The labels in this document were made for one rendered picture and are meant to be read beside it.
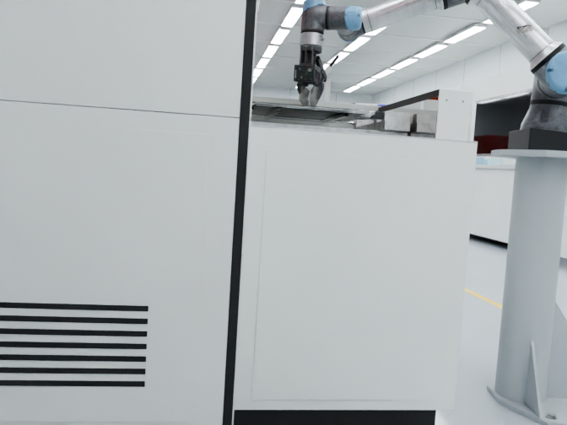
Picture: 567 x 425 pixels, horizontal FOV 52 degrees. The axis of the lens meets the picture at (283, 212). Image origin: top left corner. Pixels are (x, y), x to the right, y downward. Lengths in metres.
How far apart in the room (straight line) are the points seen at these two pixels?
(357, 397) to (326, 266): 0.37
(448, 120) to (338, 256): 0.49
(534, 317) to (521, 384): 0.22
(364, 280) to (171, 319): 0.53
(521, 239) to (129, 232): 1.25
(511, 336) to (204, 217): 1.17
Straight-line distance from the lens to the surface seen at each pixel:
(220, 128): 1.29
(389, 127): 1.82
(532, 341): 2.07
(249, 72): 1.31
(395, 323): 1.63
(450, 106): 1.70
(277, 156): 1.50
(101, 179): 1.30
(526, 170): 2.02
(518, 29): 1.95
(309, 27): 1.97
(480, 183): 7.22
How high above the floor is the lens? 0.72
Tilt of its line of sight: 4 degrees down
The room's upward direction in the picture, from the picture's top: 4 degrees clockwise
